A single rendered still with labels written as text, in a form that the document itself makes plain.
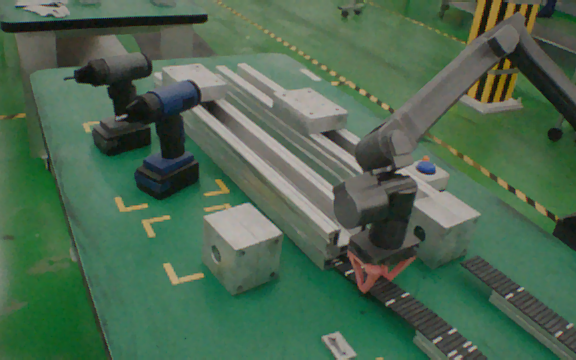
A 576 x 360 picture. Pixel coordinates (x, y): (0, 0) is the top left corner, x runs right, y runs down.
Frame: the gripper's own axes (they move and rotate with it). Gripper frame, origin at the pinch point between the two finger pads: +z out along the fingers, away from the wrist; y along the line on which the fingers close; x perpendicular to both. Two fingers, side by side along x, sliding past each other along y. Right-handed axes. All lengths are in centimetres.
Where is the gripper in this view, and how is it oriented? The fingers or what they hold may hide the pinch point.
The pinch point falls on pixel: (374, 282)
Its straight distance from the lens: 90.3
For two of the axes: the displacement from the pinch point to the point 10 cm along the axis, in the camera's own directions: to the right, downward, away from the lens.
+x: 5.5, 4.7, -6.9
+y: -8.3, 2.1, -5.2
